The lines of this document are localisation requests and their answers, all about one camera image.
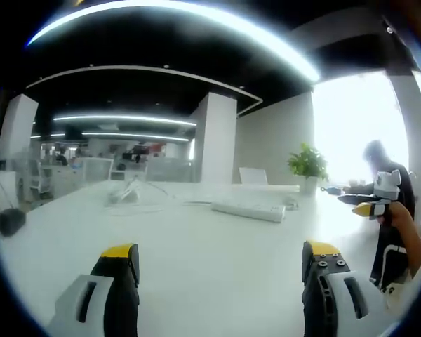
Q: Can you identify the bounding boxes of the long ceiling light strip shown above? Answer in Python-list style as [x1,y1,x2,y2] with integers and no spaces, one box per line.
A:
[25,0,321,84]

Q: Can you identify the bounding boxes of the green potted plant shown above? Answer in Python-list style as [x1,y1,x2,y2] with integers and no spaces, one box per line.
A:
[286,142,330,197]

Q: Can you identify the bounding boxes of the white cable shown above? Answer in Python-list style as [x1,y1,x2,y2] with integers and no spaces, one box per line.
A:
[103,175,173,216]

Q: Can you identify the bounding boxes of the white desk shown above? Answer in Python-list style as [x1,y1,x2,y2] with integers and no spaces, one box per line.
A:
[0,180,408,337]

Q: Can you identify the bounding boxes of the white power strip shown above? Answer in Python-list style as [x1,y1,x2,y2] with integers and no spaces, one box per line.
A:
[210,199,286,223]

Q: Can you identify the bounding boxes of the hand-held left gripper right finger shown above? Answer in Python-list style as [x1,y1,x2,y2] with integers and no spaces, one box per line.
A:
[301,240,389,337]

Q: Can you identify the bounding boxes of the person's right hand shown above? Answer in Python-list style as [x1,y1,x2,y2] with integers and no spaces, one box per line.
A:
[377,202,414,233]

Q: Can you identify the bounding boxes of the black round object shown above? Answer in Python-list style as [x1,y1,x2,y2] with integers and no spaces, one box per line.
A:
[0,207,27,235]

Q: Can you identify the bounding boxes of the clear plastic stand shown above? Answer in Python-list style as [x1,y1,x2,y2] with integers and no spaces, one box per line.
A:
[107,177,145,205]

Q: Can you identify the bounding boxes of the grey mesh office chair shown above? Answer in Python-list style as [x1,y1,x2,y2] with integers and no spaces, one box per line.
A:
[79,157,115,182]

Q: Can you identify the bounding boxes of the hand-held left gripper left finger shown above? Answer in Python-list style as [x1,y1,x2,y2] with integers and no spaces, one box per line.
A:
[47,243,142,337]

